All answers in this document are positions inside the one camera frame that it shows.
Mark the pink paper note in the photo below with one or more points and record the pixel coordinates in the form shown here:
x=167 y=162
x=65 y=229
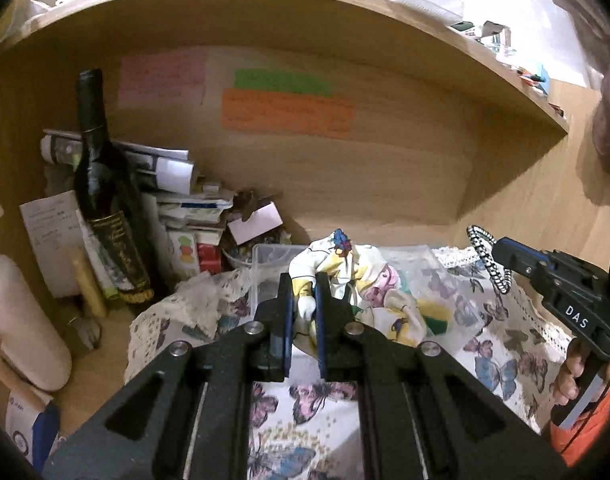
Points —
x=161 y=77

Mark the small clutter on shelf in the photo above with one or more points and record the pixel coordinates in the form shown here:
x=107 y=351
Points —
x=505 y=42

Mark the pile of small boxes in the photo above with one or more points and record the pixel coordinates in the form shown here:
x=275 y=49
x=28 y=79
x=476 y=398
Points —
x=192 y=225

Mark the white printed paper sheet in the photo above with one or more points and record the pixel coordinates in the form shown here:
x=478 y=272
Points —
x=47 y=240

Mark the wooden shelf unit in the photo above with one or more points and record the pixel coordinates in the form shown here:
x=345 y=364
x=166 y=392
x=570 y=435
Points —
x=365 y=185

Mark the small red box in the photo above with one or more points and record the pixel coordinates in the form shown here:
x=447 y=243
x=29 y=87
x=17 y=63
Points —
x=209 y=257

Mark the dark wine bottle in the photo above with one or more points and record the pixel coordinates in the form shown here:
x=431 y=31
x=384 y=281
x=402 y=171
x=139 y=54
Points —
x=107 y=180

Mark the white cylindrical roll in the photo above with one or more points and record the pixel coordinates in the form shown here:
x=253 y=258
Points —
x=22 y=320

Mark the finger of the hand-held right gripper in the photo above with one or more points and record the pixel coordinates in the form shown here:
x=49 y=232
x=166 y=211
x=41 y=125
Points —
x=517 y=257

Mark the blue white carton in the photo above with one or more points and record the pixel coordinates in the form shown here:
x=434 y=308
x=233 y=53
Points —
x=32 y=430

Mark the person's right forearm orange sleeve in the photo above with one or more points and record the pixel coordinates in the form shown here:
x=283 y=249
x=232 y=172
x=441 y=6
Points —
x=587 y=425

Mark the person's right hand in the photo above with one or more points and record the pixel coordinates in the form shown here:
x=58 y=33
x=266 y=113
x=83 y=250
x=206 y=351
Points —
x=567 y=380

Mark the butterfly print lace cloth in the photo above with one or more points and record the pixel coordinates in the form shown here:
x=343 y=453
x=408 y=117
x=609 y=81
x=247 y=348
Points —
x=490 y=355

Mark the white folded card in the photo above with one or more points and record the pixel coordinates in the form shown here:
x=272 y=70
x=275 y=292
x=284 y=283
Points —
x=255 y=222

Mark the yellow candle stick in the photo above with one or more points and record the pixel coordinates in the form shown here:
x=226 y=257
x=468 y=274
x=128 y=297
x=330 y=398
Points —
x=89 y=285

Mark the green paper note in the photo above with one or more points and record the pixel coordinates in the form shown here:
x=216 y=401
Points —
x=282 y=81

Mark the clear plastic container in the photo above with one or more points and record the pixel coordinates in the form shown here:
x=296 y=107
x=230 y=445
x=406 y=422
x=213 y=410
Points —
x=265 y=270

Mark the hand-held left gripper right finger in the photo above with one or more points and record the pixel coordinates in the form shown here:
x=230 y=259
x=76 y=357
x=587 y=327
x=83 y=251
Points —
x=321 y=330

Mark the rolled magazines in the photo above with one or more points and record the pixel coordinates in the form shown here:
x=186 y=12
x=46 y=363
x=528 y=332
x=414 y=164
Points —
x=157 y=165

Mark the white yellow printed cloth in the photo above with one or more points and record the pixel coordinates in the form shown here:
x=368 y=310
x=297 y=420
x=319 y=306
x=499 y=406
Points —
x=380 y=285

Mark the orange paper note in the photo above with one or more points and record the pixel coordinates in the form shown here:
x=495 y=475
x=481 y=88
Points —
x=287 y=113

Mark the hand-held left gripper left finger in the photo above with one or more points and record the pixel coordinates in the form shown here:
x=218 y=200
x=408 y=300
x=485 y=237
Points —
x=286 y=327

